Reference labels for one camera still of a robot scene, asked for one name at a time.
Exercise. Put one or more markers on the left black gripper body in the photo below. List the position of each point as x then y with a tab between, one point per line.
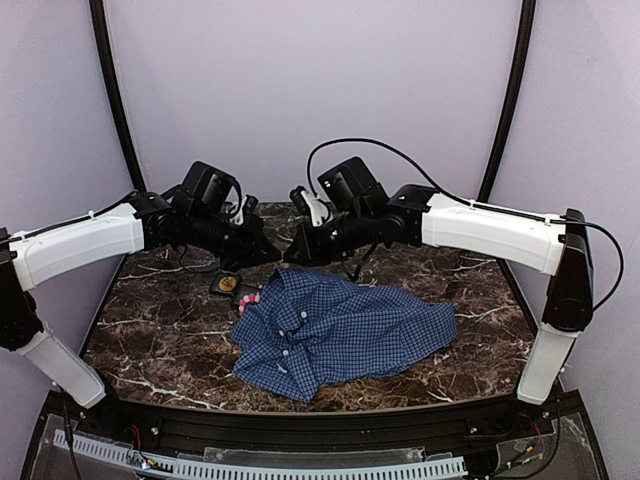
248	240

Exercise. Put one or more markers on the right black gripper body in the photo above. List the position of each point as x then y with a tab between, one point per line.
311	243

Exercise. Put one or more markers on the gold round brooch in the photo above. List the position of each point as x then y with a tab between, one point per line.
227	284

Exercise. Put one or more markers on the pink flower brooch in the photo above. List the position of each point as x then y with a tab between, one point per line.
246	301

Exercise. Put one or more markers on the blue checkered shirt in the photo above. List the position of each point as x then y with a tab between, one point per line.
311	329

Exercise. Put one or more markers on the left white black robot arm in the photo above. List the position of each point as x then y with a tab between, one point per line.
207	210

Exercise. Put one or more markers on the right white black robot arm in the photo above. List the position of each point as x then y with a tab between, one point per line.
358	212

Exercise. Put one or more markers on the left black display frame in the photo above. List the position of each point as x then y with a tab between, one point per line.
213	289

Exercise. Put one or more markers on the black display frame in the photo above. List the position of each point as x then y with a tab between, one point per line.
213	289
243	290

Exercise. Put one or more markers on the middle black display frame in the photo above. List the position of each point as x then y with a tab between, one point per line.
243	290

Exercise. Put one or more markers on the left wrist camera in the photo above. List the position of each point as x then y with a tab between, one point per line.
244	210

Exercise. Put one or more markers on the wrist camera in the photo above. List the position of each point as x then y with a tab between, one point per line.
244	210
310	205

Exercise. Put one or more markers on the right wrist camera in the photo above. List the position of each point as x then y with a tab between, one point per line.
310	205

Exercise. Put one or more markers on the left black frame post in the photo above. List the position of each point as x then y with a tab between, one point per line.
111	84

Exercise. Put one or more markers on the black frame post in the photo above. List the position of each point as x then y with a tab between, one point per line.
512	91
111	84

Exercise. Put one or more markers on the black aluminium front rail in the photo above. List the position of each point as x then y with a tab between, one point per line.
459	427

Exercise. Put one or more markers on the white slotted cable duct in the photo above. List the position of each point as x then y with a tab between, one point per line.
408	463

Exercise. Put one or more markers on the right black frame post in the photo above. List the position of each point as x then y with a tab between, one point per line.
512	91

